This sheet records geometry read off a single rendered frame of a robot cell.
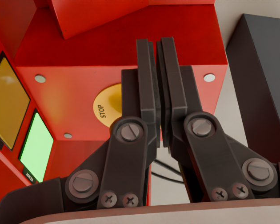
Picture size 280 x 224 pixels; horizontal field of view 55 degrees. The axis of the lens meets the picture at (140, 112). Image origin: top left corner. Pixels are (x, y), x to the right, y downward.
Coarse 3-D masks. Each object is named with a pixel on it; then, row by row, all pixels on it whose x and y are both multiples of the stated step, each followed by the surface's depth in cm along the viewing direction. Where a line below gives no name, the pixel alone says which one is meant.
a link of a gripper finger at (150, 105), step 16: (144, 48) 11; (144, 64) 10; (128, 80) 11; (144, 80) 10; (128, 96) 10; (144, 96) 9; (128, 112) 10; (144, 112) 9; (160, 112) 9; (96, 160) 9; (80, 176) 8; (96, 176) 8; (80, 192) 8; (96, 192) 8
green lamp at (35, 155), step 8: (40, 120) 24; (32, 128) 22; (40, 128) 24; (32, 136) 22; (40, 136) 24; (48, 136) 25; (32, 144) 22; (40, 144) 24; (48, 144) 25; (24, 152) 21; (32, 152) 22; (40, 152) 24; (48, 152) 25; (24, 160) 21; (32, 160) 22; (40, 160) 24; (32, 168) 22; (40, 168) 24; (40, 176) 24
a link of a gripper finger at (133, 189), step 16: (112, 128) 9; (128, 128) 9; (144, 128) 9; (112, 144) 8; (128, 144) 8; (144, 144) 8; (112, 160) 8; (128, 160) 8; (144, 160) 8; (112, 176) 8; (128, 176) 8; (144, 176) 8; (112, 192) 8; (128, 192) 8; (144, 192) 10; (96, 208) 7
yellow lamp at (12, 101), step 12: (0, 72) 17; (12, 72) 19; (0, 84) 17; (12, 84) 19; (0, 96) 17; (12, 96) 19; (24, 96) 21; (0, 108) 17; (12, 108) 19; (24, 108) 21; (0, 120) 17; (12, 120) 19; (0, 132) 17; (12, 132) 19; (12, 144) 19
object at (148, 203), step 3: (150, 165) 172; (150, 168) 171; (150, 171) 171; (150, 174) 170; (150, 177) 169; (150, 180) 166; (150, 183) 165; (150, 186) 164; (150, 189) 164; (150, 192) 163; (147, 195) 147; (150, 195) 162; (147, 198) 146; (150, 198) 162; (147, 201) 145; (150, 201) 161; (147, 204) 144; (150, 204) 160
